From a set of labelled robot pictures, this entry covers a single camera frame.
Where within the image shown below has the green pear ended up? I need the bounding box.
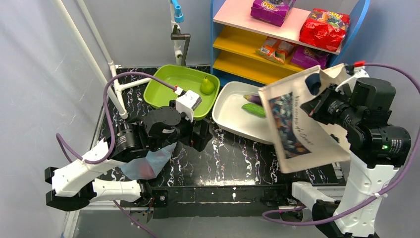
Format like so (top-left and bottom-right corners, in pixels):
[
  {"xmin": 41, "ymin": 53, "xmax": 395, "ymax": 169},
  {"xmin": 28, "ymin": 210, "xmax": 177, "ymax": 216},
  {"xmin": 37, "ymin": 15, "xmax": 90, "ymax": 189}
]
[{"xmin": 200, "ymin": 76, "xmax": 215, "ymax": 95}]

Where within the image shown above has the white pipe frame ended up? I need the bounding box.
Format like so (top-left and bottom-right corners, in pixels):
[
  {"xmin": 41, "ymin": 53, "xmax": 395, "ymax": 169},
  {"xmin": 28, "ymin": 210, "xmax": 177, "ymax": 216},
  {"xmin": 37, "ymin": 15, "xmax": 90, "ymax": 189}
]
[{"xmin": 51, "ymin": 0, "xmax": 155, "ymax": 119}]

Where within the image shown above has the purple snack bag top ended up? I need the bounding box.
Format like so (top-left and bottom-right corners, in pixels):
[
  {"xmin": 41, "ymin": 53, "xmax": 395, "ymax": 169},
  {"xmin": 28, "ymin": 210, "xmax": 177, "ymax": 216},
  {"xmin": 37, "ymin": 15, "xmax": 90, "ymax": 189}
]
[{"xmin": 250, "ymin": 0, "xmax": 296, "ymax": 27}]

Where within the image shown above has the cream canvas tote bag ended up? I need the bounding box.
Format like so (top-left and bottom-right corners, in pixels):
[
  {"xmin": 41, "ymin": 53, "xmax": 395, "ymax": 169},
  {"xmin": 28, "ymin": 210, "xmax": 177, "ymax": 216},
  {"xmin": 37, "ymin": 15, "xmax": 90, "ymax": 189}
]
[{"xmin": 258, "ymin": 64, "xmax": 350, "ymax": 174}]

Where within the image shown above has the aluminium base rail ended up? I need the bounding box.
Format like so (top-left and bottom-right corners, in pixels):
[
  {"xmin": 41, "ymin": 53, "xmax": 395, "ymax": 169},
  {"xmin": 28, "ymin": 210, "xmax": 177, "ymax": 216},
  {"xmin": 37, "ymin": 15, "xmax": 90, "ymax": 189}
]
[{"xmin": 60, "ymin": 95, "xmax": 349, "ymax": 238}]

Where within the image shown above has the white rectangular tray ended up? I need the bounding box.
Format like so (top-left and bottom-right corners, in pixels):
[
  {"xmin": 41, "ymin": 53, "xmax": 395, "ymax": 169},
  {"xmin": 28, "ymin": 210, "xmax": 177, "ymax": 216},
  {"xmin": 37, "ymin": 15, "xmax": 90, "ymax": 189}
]
[{"xmin": 212, "ymin": 81, "xmax": 272, "ymax": 145}]

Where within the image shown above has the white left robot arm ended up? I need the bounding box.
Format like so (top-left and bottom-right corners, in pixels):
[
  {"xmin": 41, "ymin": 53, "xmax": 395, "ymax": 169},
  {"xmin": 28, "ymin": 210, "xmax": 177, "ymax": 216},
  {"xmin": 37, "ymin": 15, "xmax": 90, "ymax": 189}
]
[{"xmin": 45, "ymin": 90, "xmax": 211, "ymax": 211}]

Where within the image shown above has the green corn cob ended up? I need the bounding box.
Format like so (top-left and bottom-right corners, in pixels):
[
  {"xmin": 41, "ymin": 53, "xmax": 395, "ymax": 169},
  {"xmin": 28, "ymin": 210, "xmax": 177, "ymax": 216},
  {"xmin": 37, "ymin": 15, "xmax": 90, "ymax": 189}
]
[{"xmin": 241, "ymin": 103, "xmax": 266, "ymax": 118}]

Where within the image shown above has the purple snack bag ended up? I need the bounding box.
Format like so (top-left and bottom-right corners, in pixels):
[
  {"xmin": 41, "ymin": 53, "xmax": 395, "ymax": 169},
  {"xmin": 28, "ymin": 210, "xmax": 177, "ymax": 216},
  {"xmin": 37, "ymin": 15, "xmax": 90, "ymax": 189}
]
[
  {"xmin": 250, "ymin": 0, "xmax": 296, "ymax": 27},
  {"xmin": 290, "ymin": 45, "xmax": 330, "ymax": 69}
]

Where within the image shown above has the orange snack bag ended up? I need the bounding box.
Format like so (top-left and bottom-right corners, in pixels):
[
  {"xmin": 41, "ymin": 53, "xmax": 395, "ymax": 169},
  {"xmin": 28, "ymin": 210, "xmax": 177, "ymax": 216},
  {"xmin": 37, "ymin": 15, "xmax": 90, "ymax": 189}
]
[{"xmin": 256, "ymin": 37, "xmax": 296, "ymax": 64}]

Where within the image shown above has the purple snack bag lower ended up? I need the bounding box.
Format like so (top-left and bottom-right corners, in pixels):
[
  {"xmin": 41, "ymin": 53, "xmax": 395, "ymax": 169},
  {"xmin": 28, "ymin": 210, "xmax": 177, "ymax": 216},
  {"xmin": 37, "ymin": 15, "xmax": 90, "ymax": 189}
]
[{"xmin": 290, "ymin": 45, "xmax": 330, "ymax": 69}]

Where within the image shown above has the green rectangular tray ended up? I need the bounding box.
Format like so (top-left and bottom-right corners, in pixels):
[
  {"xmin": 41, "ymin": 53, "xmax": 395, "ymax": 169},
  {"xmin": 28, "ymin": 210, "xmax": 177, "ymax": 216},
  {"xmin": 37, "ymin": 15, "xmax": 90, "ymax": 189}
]
[{"xmin": 144, "ymin": 64, "xmax": 221, "ymax": 121}]

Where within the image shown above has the red snack bag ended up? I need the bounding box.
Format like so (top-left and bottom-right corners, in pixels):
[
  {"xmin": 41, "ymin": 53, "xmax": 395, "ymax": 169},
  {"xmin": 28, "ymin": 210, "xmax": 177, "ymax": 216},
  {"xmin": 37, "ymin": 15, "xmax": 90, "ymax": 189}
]
[{"xmin": 299, "ymin": 8, "xmax": 350, "ymax": 52}]

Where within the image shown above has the purple eggplant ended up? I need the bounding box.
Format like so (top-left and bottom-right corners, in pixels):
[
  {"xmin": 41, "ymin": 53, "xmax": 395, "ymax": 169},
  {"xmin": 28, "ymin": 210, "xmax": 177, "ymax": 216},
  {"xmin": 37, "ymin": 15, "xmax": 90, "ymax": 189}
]
[{"xmin": 243, "ymin": 95, "xmax": 262, "ymax": 106}]

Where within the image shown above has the blue shelf with coloured boards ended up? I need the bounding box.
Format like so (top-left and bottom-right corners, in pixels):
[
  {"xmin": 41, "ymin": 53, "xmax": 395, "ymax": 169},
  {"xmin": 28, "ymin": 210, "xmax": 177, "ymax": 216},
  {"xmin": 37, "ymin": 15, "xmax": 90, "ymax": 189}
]
[{"xmin": 210, "ymin": 0, "xmax": 369, "ymax": 85}]

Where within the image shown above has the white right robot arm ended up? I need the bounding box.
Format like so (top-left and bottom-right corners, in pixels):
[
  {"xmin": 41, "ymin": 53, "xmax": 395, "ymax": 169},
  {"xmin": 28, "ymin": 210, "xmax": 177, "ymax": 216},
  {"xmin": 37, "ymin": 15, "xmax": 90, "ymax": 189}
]
[{"xmin": 291, "ymin": 70, "xmax": 411, "ymax": 238}]

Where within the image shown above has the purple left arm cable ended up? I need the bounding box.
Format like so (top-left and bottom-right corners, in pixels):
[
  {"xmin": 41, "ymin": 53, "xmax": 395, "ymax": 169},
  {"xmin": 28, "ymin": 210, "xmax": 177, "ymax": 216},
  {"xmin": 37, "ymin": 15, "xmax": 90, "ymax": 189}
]
[{"xmin": 55, "ymin": 71, "xmax": 179, "ymax": 165}]

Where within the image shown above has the grey faucet on pipe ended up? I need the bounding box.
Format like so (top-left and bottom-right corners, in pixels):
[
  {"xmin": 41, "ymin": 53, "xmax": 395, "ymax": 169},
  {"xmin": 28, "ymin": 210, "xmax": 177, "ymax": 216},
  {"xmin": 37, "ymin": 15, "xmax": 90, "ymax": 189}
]
[{"xmin": 169, "ymin": 0, "xmax": 191, "ymax": 66}]

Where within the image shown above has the light blue printed plastic bag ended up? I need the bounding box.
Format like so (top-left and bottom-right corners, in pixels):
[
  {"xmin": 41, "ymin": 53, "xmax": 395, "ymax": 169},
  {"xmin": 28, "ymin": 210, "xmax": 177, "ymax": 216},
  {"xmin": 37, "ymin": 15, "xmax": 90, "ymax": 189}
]
[{"xmin": 119, "ymin": 142, "xmax": 177, "ymax": 180}]

